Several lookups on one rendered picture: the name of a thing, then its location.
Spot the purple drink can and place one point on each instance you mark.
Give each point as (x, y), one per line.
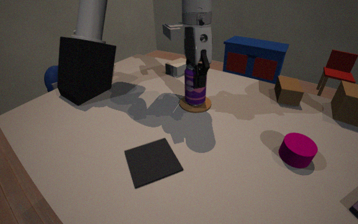
(193, 96)

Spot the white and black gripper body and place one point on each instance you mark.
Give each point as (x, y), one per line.
(197, 38)

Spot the magenta cylinder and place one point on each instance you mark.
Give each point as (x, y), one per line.
(297, 150)

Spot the dark grey square slate coaster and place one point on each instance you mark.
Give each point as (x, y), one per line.
(151, 162)

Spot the tan cube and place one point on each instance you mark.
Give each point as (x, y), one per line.
(288, 91)

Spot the tan round coaster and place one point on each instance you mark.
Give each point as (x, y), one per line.
(195, 109)

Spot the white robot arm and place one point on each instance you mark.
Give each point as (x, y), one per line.
(91, 17)

